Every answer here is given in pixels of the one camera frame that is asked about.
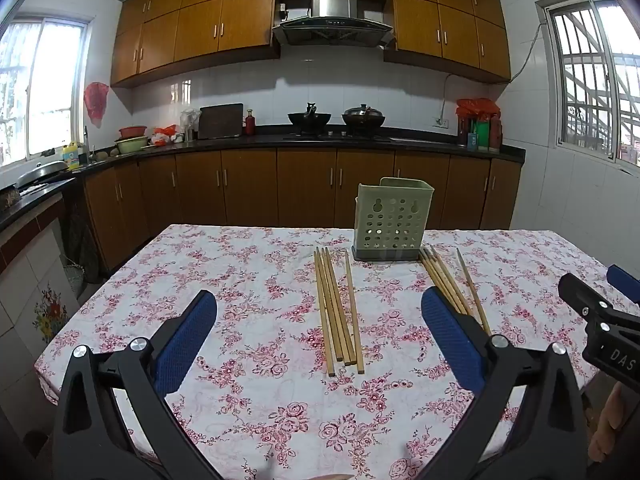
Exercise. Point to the gas stove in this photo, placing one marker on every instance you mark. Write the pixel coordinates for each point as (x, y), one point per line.
(337, 136)

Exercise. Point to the yellow detergent bottle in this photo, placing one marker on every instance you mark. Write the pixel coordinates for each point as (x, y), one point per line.
(72, 157)

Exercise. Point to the pink floral tablecloth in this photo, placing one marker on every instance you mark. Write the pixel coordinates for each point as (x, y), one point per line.
(280, 410)

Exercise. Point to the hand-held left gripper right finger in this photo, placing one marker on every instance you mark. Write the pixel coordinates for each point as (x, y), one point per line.
(450, 335)

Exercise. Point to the clear plastic container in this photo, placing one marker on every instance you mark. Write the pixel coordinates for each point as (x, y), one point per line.
(189, 125)

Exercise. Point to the wooden wall cabinets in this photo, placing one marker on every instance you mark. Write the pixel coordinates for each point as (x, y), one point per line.
(210, 30)

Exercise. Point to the red sauce bottle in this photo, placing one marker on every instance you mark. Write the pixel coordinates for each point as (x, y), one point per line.
(249, 124)

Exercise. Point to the orange plastic bag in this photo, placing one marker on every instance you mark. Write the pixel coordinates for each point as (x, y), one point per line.
(166, 135)

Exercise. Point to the metal pan lid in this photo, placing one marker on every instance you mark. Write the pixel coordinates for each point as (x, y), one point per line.
(42, 172)

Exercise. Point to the black kitchen countertop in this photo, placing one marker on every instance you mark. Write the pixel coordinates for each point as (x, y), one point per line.
(240, 143)

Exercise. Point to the wall socket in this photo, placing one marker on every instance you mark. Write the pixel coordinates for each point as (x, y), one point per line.
(441, 122)

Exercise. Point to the green carton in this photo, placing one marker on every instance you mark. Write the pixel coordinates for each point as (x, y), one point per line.
(483, 135)

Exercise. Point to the green perforated utensil holder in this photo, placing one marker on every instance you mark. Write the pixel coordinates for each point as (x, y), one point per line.
(390, 215)

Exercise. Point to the sliding glass window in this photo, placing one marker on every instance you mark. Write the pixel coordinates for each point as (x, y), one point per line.
(45, 90)

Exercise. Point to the red hanging plastic bag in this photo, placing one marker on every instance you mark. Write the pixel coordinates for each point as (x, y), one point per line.
(96, 102)

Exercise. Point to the person's right hand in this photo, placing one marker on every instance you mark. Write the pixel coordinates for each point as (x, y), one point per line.
(606, 425)

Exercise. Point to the dark cutting board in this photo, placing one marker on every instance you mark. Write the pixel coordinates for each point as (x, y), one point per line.
(220, 121)

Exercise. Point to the red basin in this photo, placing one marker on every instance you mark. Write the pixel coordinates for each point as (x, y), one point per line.
(132, 131)

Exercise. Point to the steel range hood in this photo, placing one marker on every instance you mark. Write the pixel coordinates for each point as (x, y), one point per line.
(331, 20)

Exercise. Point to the sink faucet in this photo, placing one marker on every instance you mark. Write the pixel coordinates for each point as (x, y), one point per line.
(86, 142)

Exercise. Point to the wooden base cabinets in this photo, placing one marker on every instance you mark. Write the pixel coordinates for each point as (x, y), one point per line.
(250, 185)

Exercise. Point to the black wok with lid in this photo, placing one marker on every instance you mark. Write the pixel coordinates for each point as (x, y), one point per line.
(363, 117)

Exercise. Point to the red bag over condiment bottles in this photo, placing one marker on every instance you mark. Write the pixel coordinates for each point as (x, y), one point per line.
(477, 109)

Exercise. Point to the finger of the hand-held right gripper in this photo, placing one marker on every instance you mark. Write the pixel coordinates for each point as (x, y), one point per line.
(626, 284)
(582, 292)

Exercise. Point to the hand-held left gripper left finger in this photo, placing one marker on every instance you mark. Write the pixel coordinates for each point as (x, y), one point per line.
(186, 340)

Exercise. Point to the barred window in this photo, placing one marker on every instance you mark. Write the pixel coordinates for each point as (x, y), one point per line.
(595, 75)

